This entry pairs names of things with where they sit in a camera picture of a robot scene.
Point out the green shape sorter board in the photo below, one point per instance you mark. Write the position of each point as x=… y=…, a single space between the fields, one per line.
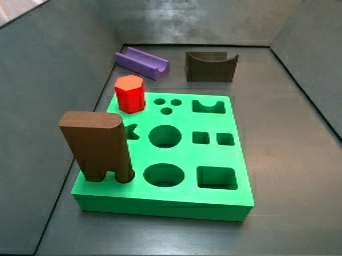
x=188 y=159

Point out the black curved fixture stand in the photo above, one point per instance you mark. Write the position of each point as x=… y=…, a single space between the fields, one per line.
x=211 y=66

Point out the red hexagonal prism block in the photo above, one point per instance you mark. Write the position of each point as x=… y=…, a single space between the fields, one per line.
x=130 y=93

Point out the purple arch channel block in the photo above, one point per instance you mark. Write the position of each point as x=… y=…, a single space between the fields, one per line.
x=144 y=63

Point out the brown double-leg block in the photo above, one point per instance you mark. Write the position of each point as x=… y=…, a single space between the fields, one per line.
x=96 y=135

